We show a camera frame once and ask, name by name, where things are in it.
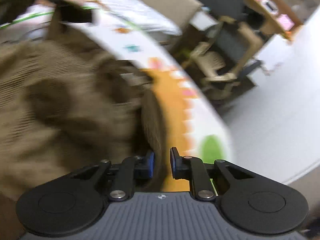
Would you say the beige mesh office chair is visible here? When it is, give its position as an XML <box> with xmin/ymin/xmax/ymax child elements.
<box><xmin>181</xmin><ymin>16</ymin><xmax>264</xmax><ymax>102</ymax></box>

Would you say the cartoon giraffe play mat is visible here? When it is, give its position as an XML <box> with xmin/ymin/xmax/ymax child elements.
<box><xmin>0</xmin><ymin>0</ymin><xmax>234</xmax><ymax>192</ymax></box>

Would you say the brown polka dot corduroy garment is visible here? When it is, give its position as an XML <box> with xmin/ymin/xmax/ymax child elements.
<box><xmin>1</xmin><ymin>7</ymin><xmax>167</xmax><ymax>239</ymax></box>

